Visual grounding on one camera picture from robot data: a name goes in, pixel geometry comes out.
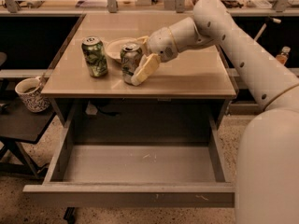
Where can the patterned ceramic mug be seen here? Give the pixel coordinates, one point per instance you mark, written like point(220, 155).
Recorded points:
point(29, 91)

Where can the white handled stick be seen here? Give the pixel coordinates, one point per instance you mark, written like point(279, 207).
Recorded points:
point(264, 26)

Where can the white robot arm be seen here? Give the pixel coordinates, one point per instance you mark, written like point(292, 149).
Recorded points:
point(267, 177)

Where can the dark side chair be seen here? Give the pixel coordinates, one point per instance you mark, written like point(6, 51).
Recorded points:
point(18, 125)

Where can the green soda can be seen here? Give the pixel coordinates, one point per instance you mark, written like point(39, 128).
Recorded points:
point(94, 55)

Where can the silver 7up soda can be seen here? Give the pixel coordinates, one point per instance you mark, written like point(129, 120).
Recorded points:
point(131, 54)

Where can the white paper bowl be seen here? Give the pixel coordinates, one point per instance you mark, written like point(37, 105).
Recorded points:
point(113, 48)

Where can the beige top cabinet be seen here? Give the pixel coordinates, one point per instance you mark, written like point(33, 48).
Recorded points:
point(195, 74)

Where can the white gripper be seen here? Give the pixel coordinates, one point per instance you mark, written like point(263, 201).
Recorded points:
point(160, 45)

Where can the orange drink bottle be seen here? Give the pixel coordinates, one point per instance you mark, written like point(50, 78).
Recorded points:
point(283, 55)

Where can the open grey top drawer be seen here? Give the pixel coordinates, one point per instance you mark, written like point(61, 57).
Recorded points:
point(172, 158)

